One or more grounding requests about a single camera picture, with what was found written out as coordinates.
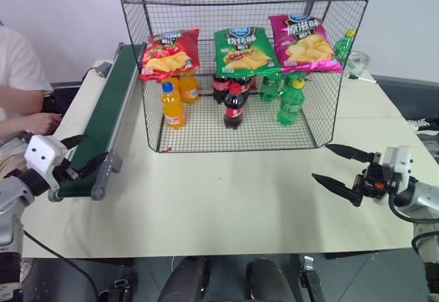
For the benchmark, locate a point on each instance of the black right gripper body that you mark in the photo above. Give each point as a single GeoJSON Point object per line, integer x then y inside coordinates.
{"type": "Point", "coordinates": [372, 180]}

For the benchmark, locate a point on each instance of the white marker pen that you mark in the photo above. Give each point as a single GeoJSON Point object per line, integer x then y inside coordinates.
{"type": "Point", "coordinates": [363, 79]}

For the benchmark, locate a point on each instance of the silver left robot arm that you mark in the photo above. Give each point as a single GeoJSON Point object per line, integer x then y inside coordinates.
{"type": "Point", "coordinates": [13, 192]}

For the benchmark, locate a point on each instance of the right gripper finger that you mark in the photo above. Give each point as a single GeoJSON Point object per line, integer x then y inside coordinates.
{"type": "Point", "coordinates": [353, 153]}
{"type": "Point", "coordinates": [339, 187]}

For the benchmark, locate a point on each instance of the small red scrap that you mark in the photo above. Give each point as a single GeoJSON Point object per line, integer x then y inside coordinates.
{"type": "Point", "coordinates": [166, 150]}

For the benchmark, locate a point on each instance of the green soda bottle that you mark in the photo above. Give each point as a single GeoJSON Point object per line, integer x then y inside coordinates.
{"type": "Point", "coordinates": [298, 76]}
{"type": "Point", "coordinates": [270, 87]}
{"type": "Point", "coordinates": [344, 46]}
{"type": "Point", "coordinates": [289, 104]}

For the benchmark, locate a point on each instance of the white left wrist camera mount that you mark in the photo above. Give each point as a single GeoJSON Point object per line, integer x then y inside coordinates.
{"type": "Point", "coordinates": [43, 152]}

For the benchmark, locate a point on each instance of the white power strip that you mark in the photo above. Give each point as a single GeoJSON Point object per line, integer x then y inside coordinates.
{"type": "Point", "coordinates": [425, 123]}

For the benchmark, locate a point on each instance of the clear tape roll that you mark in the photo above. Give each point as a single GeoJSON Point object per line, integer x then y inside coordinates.
{"type": "Point", "coordinates": [359, 62]}

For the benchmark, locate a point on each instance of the person's hand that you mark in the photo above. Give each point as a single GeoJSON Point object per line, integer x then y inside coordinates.
{"type": "Point", "coordinates": [43, 121]}

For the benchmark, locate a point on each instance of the cola bottle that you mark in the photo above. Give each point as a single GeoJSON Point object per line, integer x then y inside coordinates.
{"type": "Point", "coordinates": [235, 108]}
{"type": "Point", "coordinates": [245, 84]}
{"type": "Point", "coordinates": [219, 87]}

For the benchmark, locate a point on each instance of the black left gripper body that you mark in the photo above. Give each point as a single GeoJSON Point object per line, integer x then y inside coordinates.
{"type": "Point", "coordinates": [67, 171]}

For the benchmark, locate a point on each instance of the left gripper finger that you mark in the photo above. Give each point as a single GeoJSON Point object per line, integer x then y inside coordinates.
{"type": "Point", "coordinates": [73, 141]}
{"type": "Point", "coordinates": [92, 164]}

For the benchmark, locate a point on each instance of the dark rounded shape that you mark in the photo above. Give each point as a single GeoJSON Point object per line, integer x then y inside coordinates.
{"type": "Point", "coordinates": [269, 281]}
{"type": "Point", "coordinates": [187, 281]}

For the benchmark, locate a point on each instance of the black device under table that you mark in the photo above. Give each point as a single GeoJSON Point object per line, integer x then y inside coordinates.
{"type": "Point", "coordinates": [118, 291]}

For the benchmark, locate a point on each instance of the green chips bag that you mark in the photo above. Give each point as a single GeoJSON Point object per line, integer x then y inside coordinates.
{"type": "Point", "coordinates": [245, 53]}

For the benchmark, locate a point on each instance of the orange soda bottle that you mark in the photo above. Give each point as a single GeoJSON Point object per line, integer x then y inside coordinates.
{"type": "Point", "coordinates": [171, 81]}
{"type": "Point", "coordinates": [189, 87]}
{"type": "Point", "coordinates": [173, 110]}

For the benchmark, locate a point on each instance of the person in white shirt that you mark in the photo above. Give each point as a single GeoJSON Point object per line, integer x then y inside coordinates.
{"type": "Point", "coordinates": [17, 72]}

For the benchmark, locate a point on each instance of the black table clamp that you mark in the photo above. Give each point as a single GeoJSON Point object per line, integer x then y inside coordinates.
{"type": "Point", "coordinates": [311, 278]}

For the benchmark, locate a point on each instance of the green conveyor belt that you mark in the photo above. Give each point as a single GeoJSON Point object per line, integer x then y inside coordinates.
{"type": "Point", "coordinates": [99, 110]}

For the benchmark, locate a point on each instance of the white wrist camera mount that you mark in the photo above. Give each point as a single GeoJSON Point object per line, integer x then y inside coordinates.
{"type": "Point", "coordinates": [398, 161]}
{"type": "Point", "coordinates": [43, 152]}

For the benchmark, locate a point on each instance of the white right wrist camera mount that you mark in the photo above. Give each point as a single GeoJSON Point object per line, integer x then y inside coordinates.
{"type": "Point", "coordinates": [398, 161]}

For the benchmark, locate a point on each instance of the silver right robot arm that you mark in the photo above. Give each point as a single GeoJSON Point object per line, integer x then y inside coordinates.
{"type": "Point", "coordinates": [423, 195]}

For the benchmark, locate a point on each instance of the red chips bag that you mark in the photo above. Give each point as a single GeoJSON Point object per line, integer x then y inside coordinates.
{"type": "Point", "coordinates": [169, 55]}

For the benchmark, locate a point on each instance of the magenta chips bag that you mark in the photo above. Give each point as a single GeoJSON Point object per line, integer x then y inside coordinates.
{"type": "Point", "coordinates": [305, 46]}

